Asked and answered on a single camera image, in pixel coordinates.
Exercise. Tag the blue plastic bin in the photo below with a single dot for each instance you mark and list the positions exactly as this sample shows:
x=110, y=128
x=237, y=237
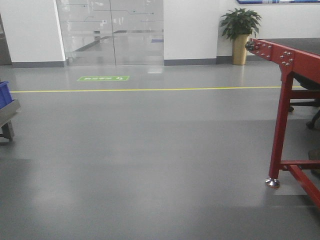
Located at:
x=5, y=95

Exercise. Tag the glass double door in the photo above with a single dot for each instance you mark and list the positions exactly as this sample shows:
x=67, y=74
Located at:
x=112, y=32

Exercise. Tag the green potted plant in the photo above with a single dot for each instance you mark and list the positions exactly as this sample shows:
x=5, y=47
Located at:
x=240, y=21

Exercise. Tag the red metal conveyor frame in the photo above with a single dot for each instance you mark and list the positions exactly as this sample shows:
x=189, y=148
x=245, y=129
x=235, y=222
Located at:
x=290, y=61

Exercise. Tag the gold plant pot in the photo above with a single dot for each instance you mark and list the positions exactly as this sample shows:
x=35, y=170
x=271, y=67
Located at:
x=239, y=51

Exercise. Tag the black office chair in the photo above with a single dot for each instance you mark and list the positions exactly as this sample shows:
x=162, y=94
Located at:
x=309, y=85

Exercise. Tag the dark grey conveyor belt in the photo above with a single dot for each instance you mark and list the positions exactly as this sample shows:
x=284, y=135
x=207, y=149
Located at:
x=310, y=45

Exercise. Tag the grey metal cart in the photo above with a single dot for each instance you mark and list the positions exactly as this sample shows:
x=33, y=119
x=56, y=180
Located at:
x=6, y=115

